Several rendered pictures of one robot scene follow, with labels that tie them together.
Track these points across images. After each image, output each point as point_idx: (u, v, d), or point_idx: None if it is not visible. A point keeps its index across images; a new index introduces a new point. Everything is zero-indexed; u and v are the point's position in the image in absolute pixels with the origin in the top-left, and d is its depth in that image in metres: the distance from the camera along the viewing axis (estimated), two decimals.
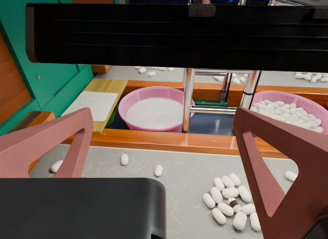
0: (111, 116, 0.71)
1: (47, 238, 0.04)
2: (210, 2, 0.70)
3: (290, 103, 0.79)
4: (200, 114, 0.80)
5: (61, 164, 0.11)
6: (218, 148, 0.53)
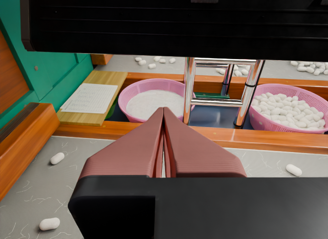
0: (111, 108, 0.71)
1: (286, 237, 0.04)
2: None
3: (292, 96, 0.78)
4: (200, 107, 0.79)
5: None
6: (219, 141, 0.52)
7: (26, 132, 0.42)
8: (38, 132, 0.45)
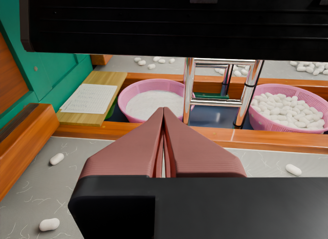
0: (110, 109, 0.71)
1: (286, 237, 0.04)
2: None
3: (292, 96, 0.78)
4: (200, 107, 0.79)
5: None
6: (219, 141, 0.53)
7: (26, 133, 0.42)
8: (37, 132, 0.45)
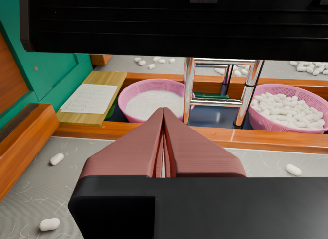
0: (110, 109, 0.71)
1: (286, 237, 0.04)
2: None
3: (292, 96, 0.78)
4: (200, 107, 0.79)
5: None
6: (219, 141, 0.53)
7: (26, 133, 0.42)
8: (37, 132, 0.45)
